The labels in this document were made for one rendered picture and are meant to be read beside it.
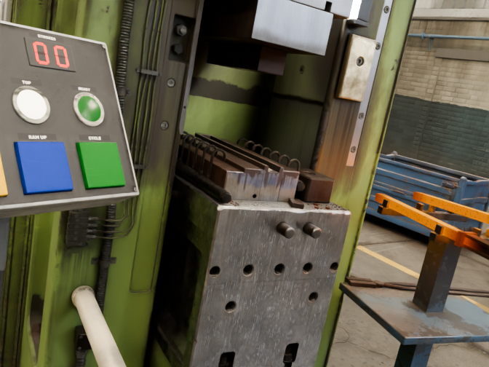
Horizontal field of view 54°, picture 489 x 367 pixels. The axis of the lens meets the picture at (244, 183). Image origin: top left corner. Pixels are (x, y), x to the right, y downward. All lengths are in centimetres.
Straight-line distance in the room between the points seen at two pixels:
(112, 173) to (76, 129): 9
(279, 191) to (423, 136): 870
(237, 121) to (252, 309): 68
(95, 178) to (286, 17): 56
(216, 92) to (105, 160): 81
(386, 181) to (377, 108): 354
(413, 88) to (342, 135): 864
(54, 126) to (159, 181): 45
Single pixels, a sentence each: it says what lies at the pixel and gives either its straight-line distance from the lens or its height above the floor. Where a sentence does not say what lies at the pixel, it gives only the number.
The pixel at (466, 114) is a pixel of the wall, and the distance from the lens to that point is 943.
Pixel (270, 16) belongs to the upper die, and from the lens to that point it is 108.
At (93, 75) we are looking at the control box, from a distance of 87.
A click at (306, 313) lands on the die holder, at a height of 64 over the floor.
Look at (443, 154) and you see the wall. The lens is 955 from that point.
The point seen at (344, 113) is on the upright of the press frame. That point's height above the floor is 114.
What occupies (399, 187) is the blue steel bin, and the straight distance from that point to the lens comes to 495.
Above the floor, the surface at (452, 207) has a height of 96.
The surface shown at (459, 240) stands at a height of 92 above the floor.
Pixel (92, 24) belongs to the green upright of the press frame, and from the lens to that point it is 109.
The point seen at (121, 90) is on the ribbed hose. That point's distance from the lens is 108.
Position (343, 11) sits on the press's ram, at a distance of 120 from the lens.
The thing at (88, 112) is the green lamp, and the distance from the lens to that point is 83.
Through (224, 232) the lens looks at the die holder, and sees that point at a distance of 105.
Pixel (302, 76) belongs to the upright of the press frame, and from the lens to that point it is 149.
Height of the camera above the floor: 118
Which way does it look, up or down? 12 degrees down
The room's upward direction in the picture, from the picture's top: 11 degrees clockwise
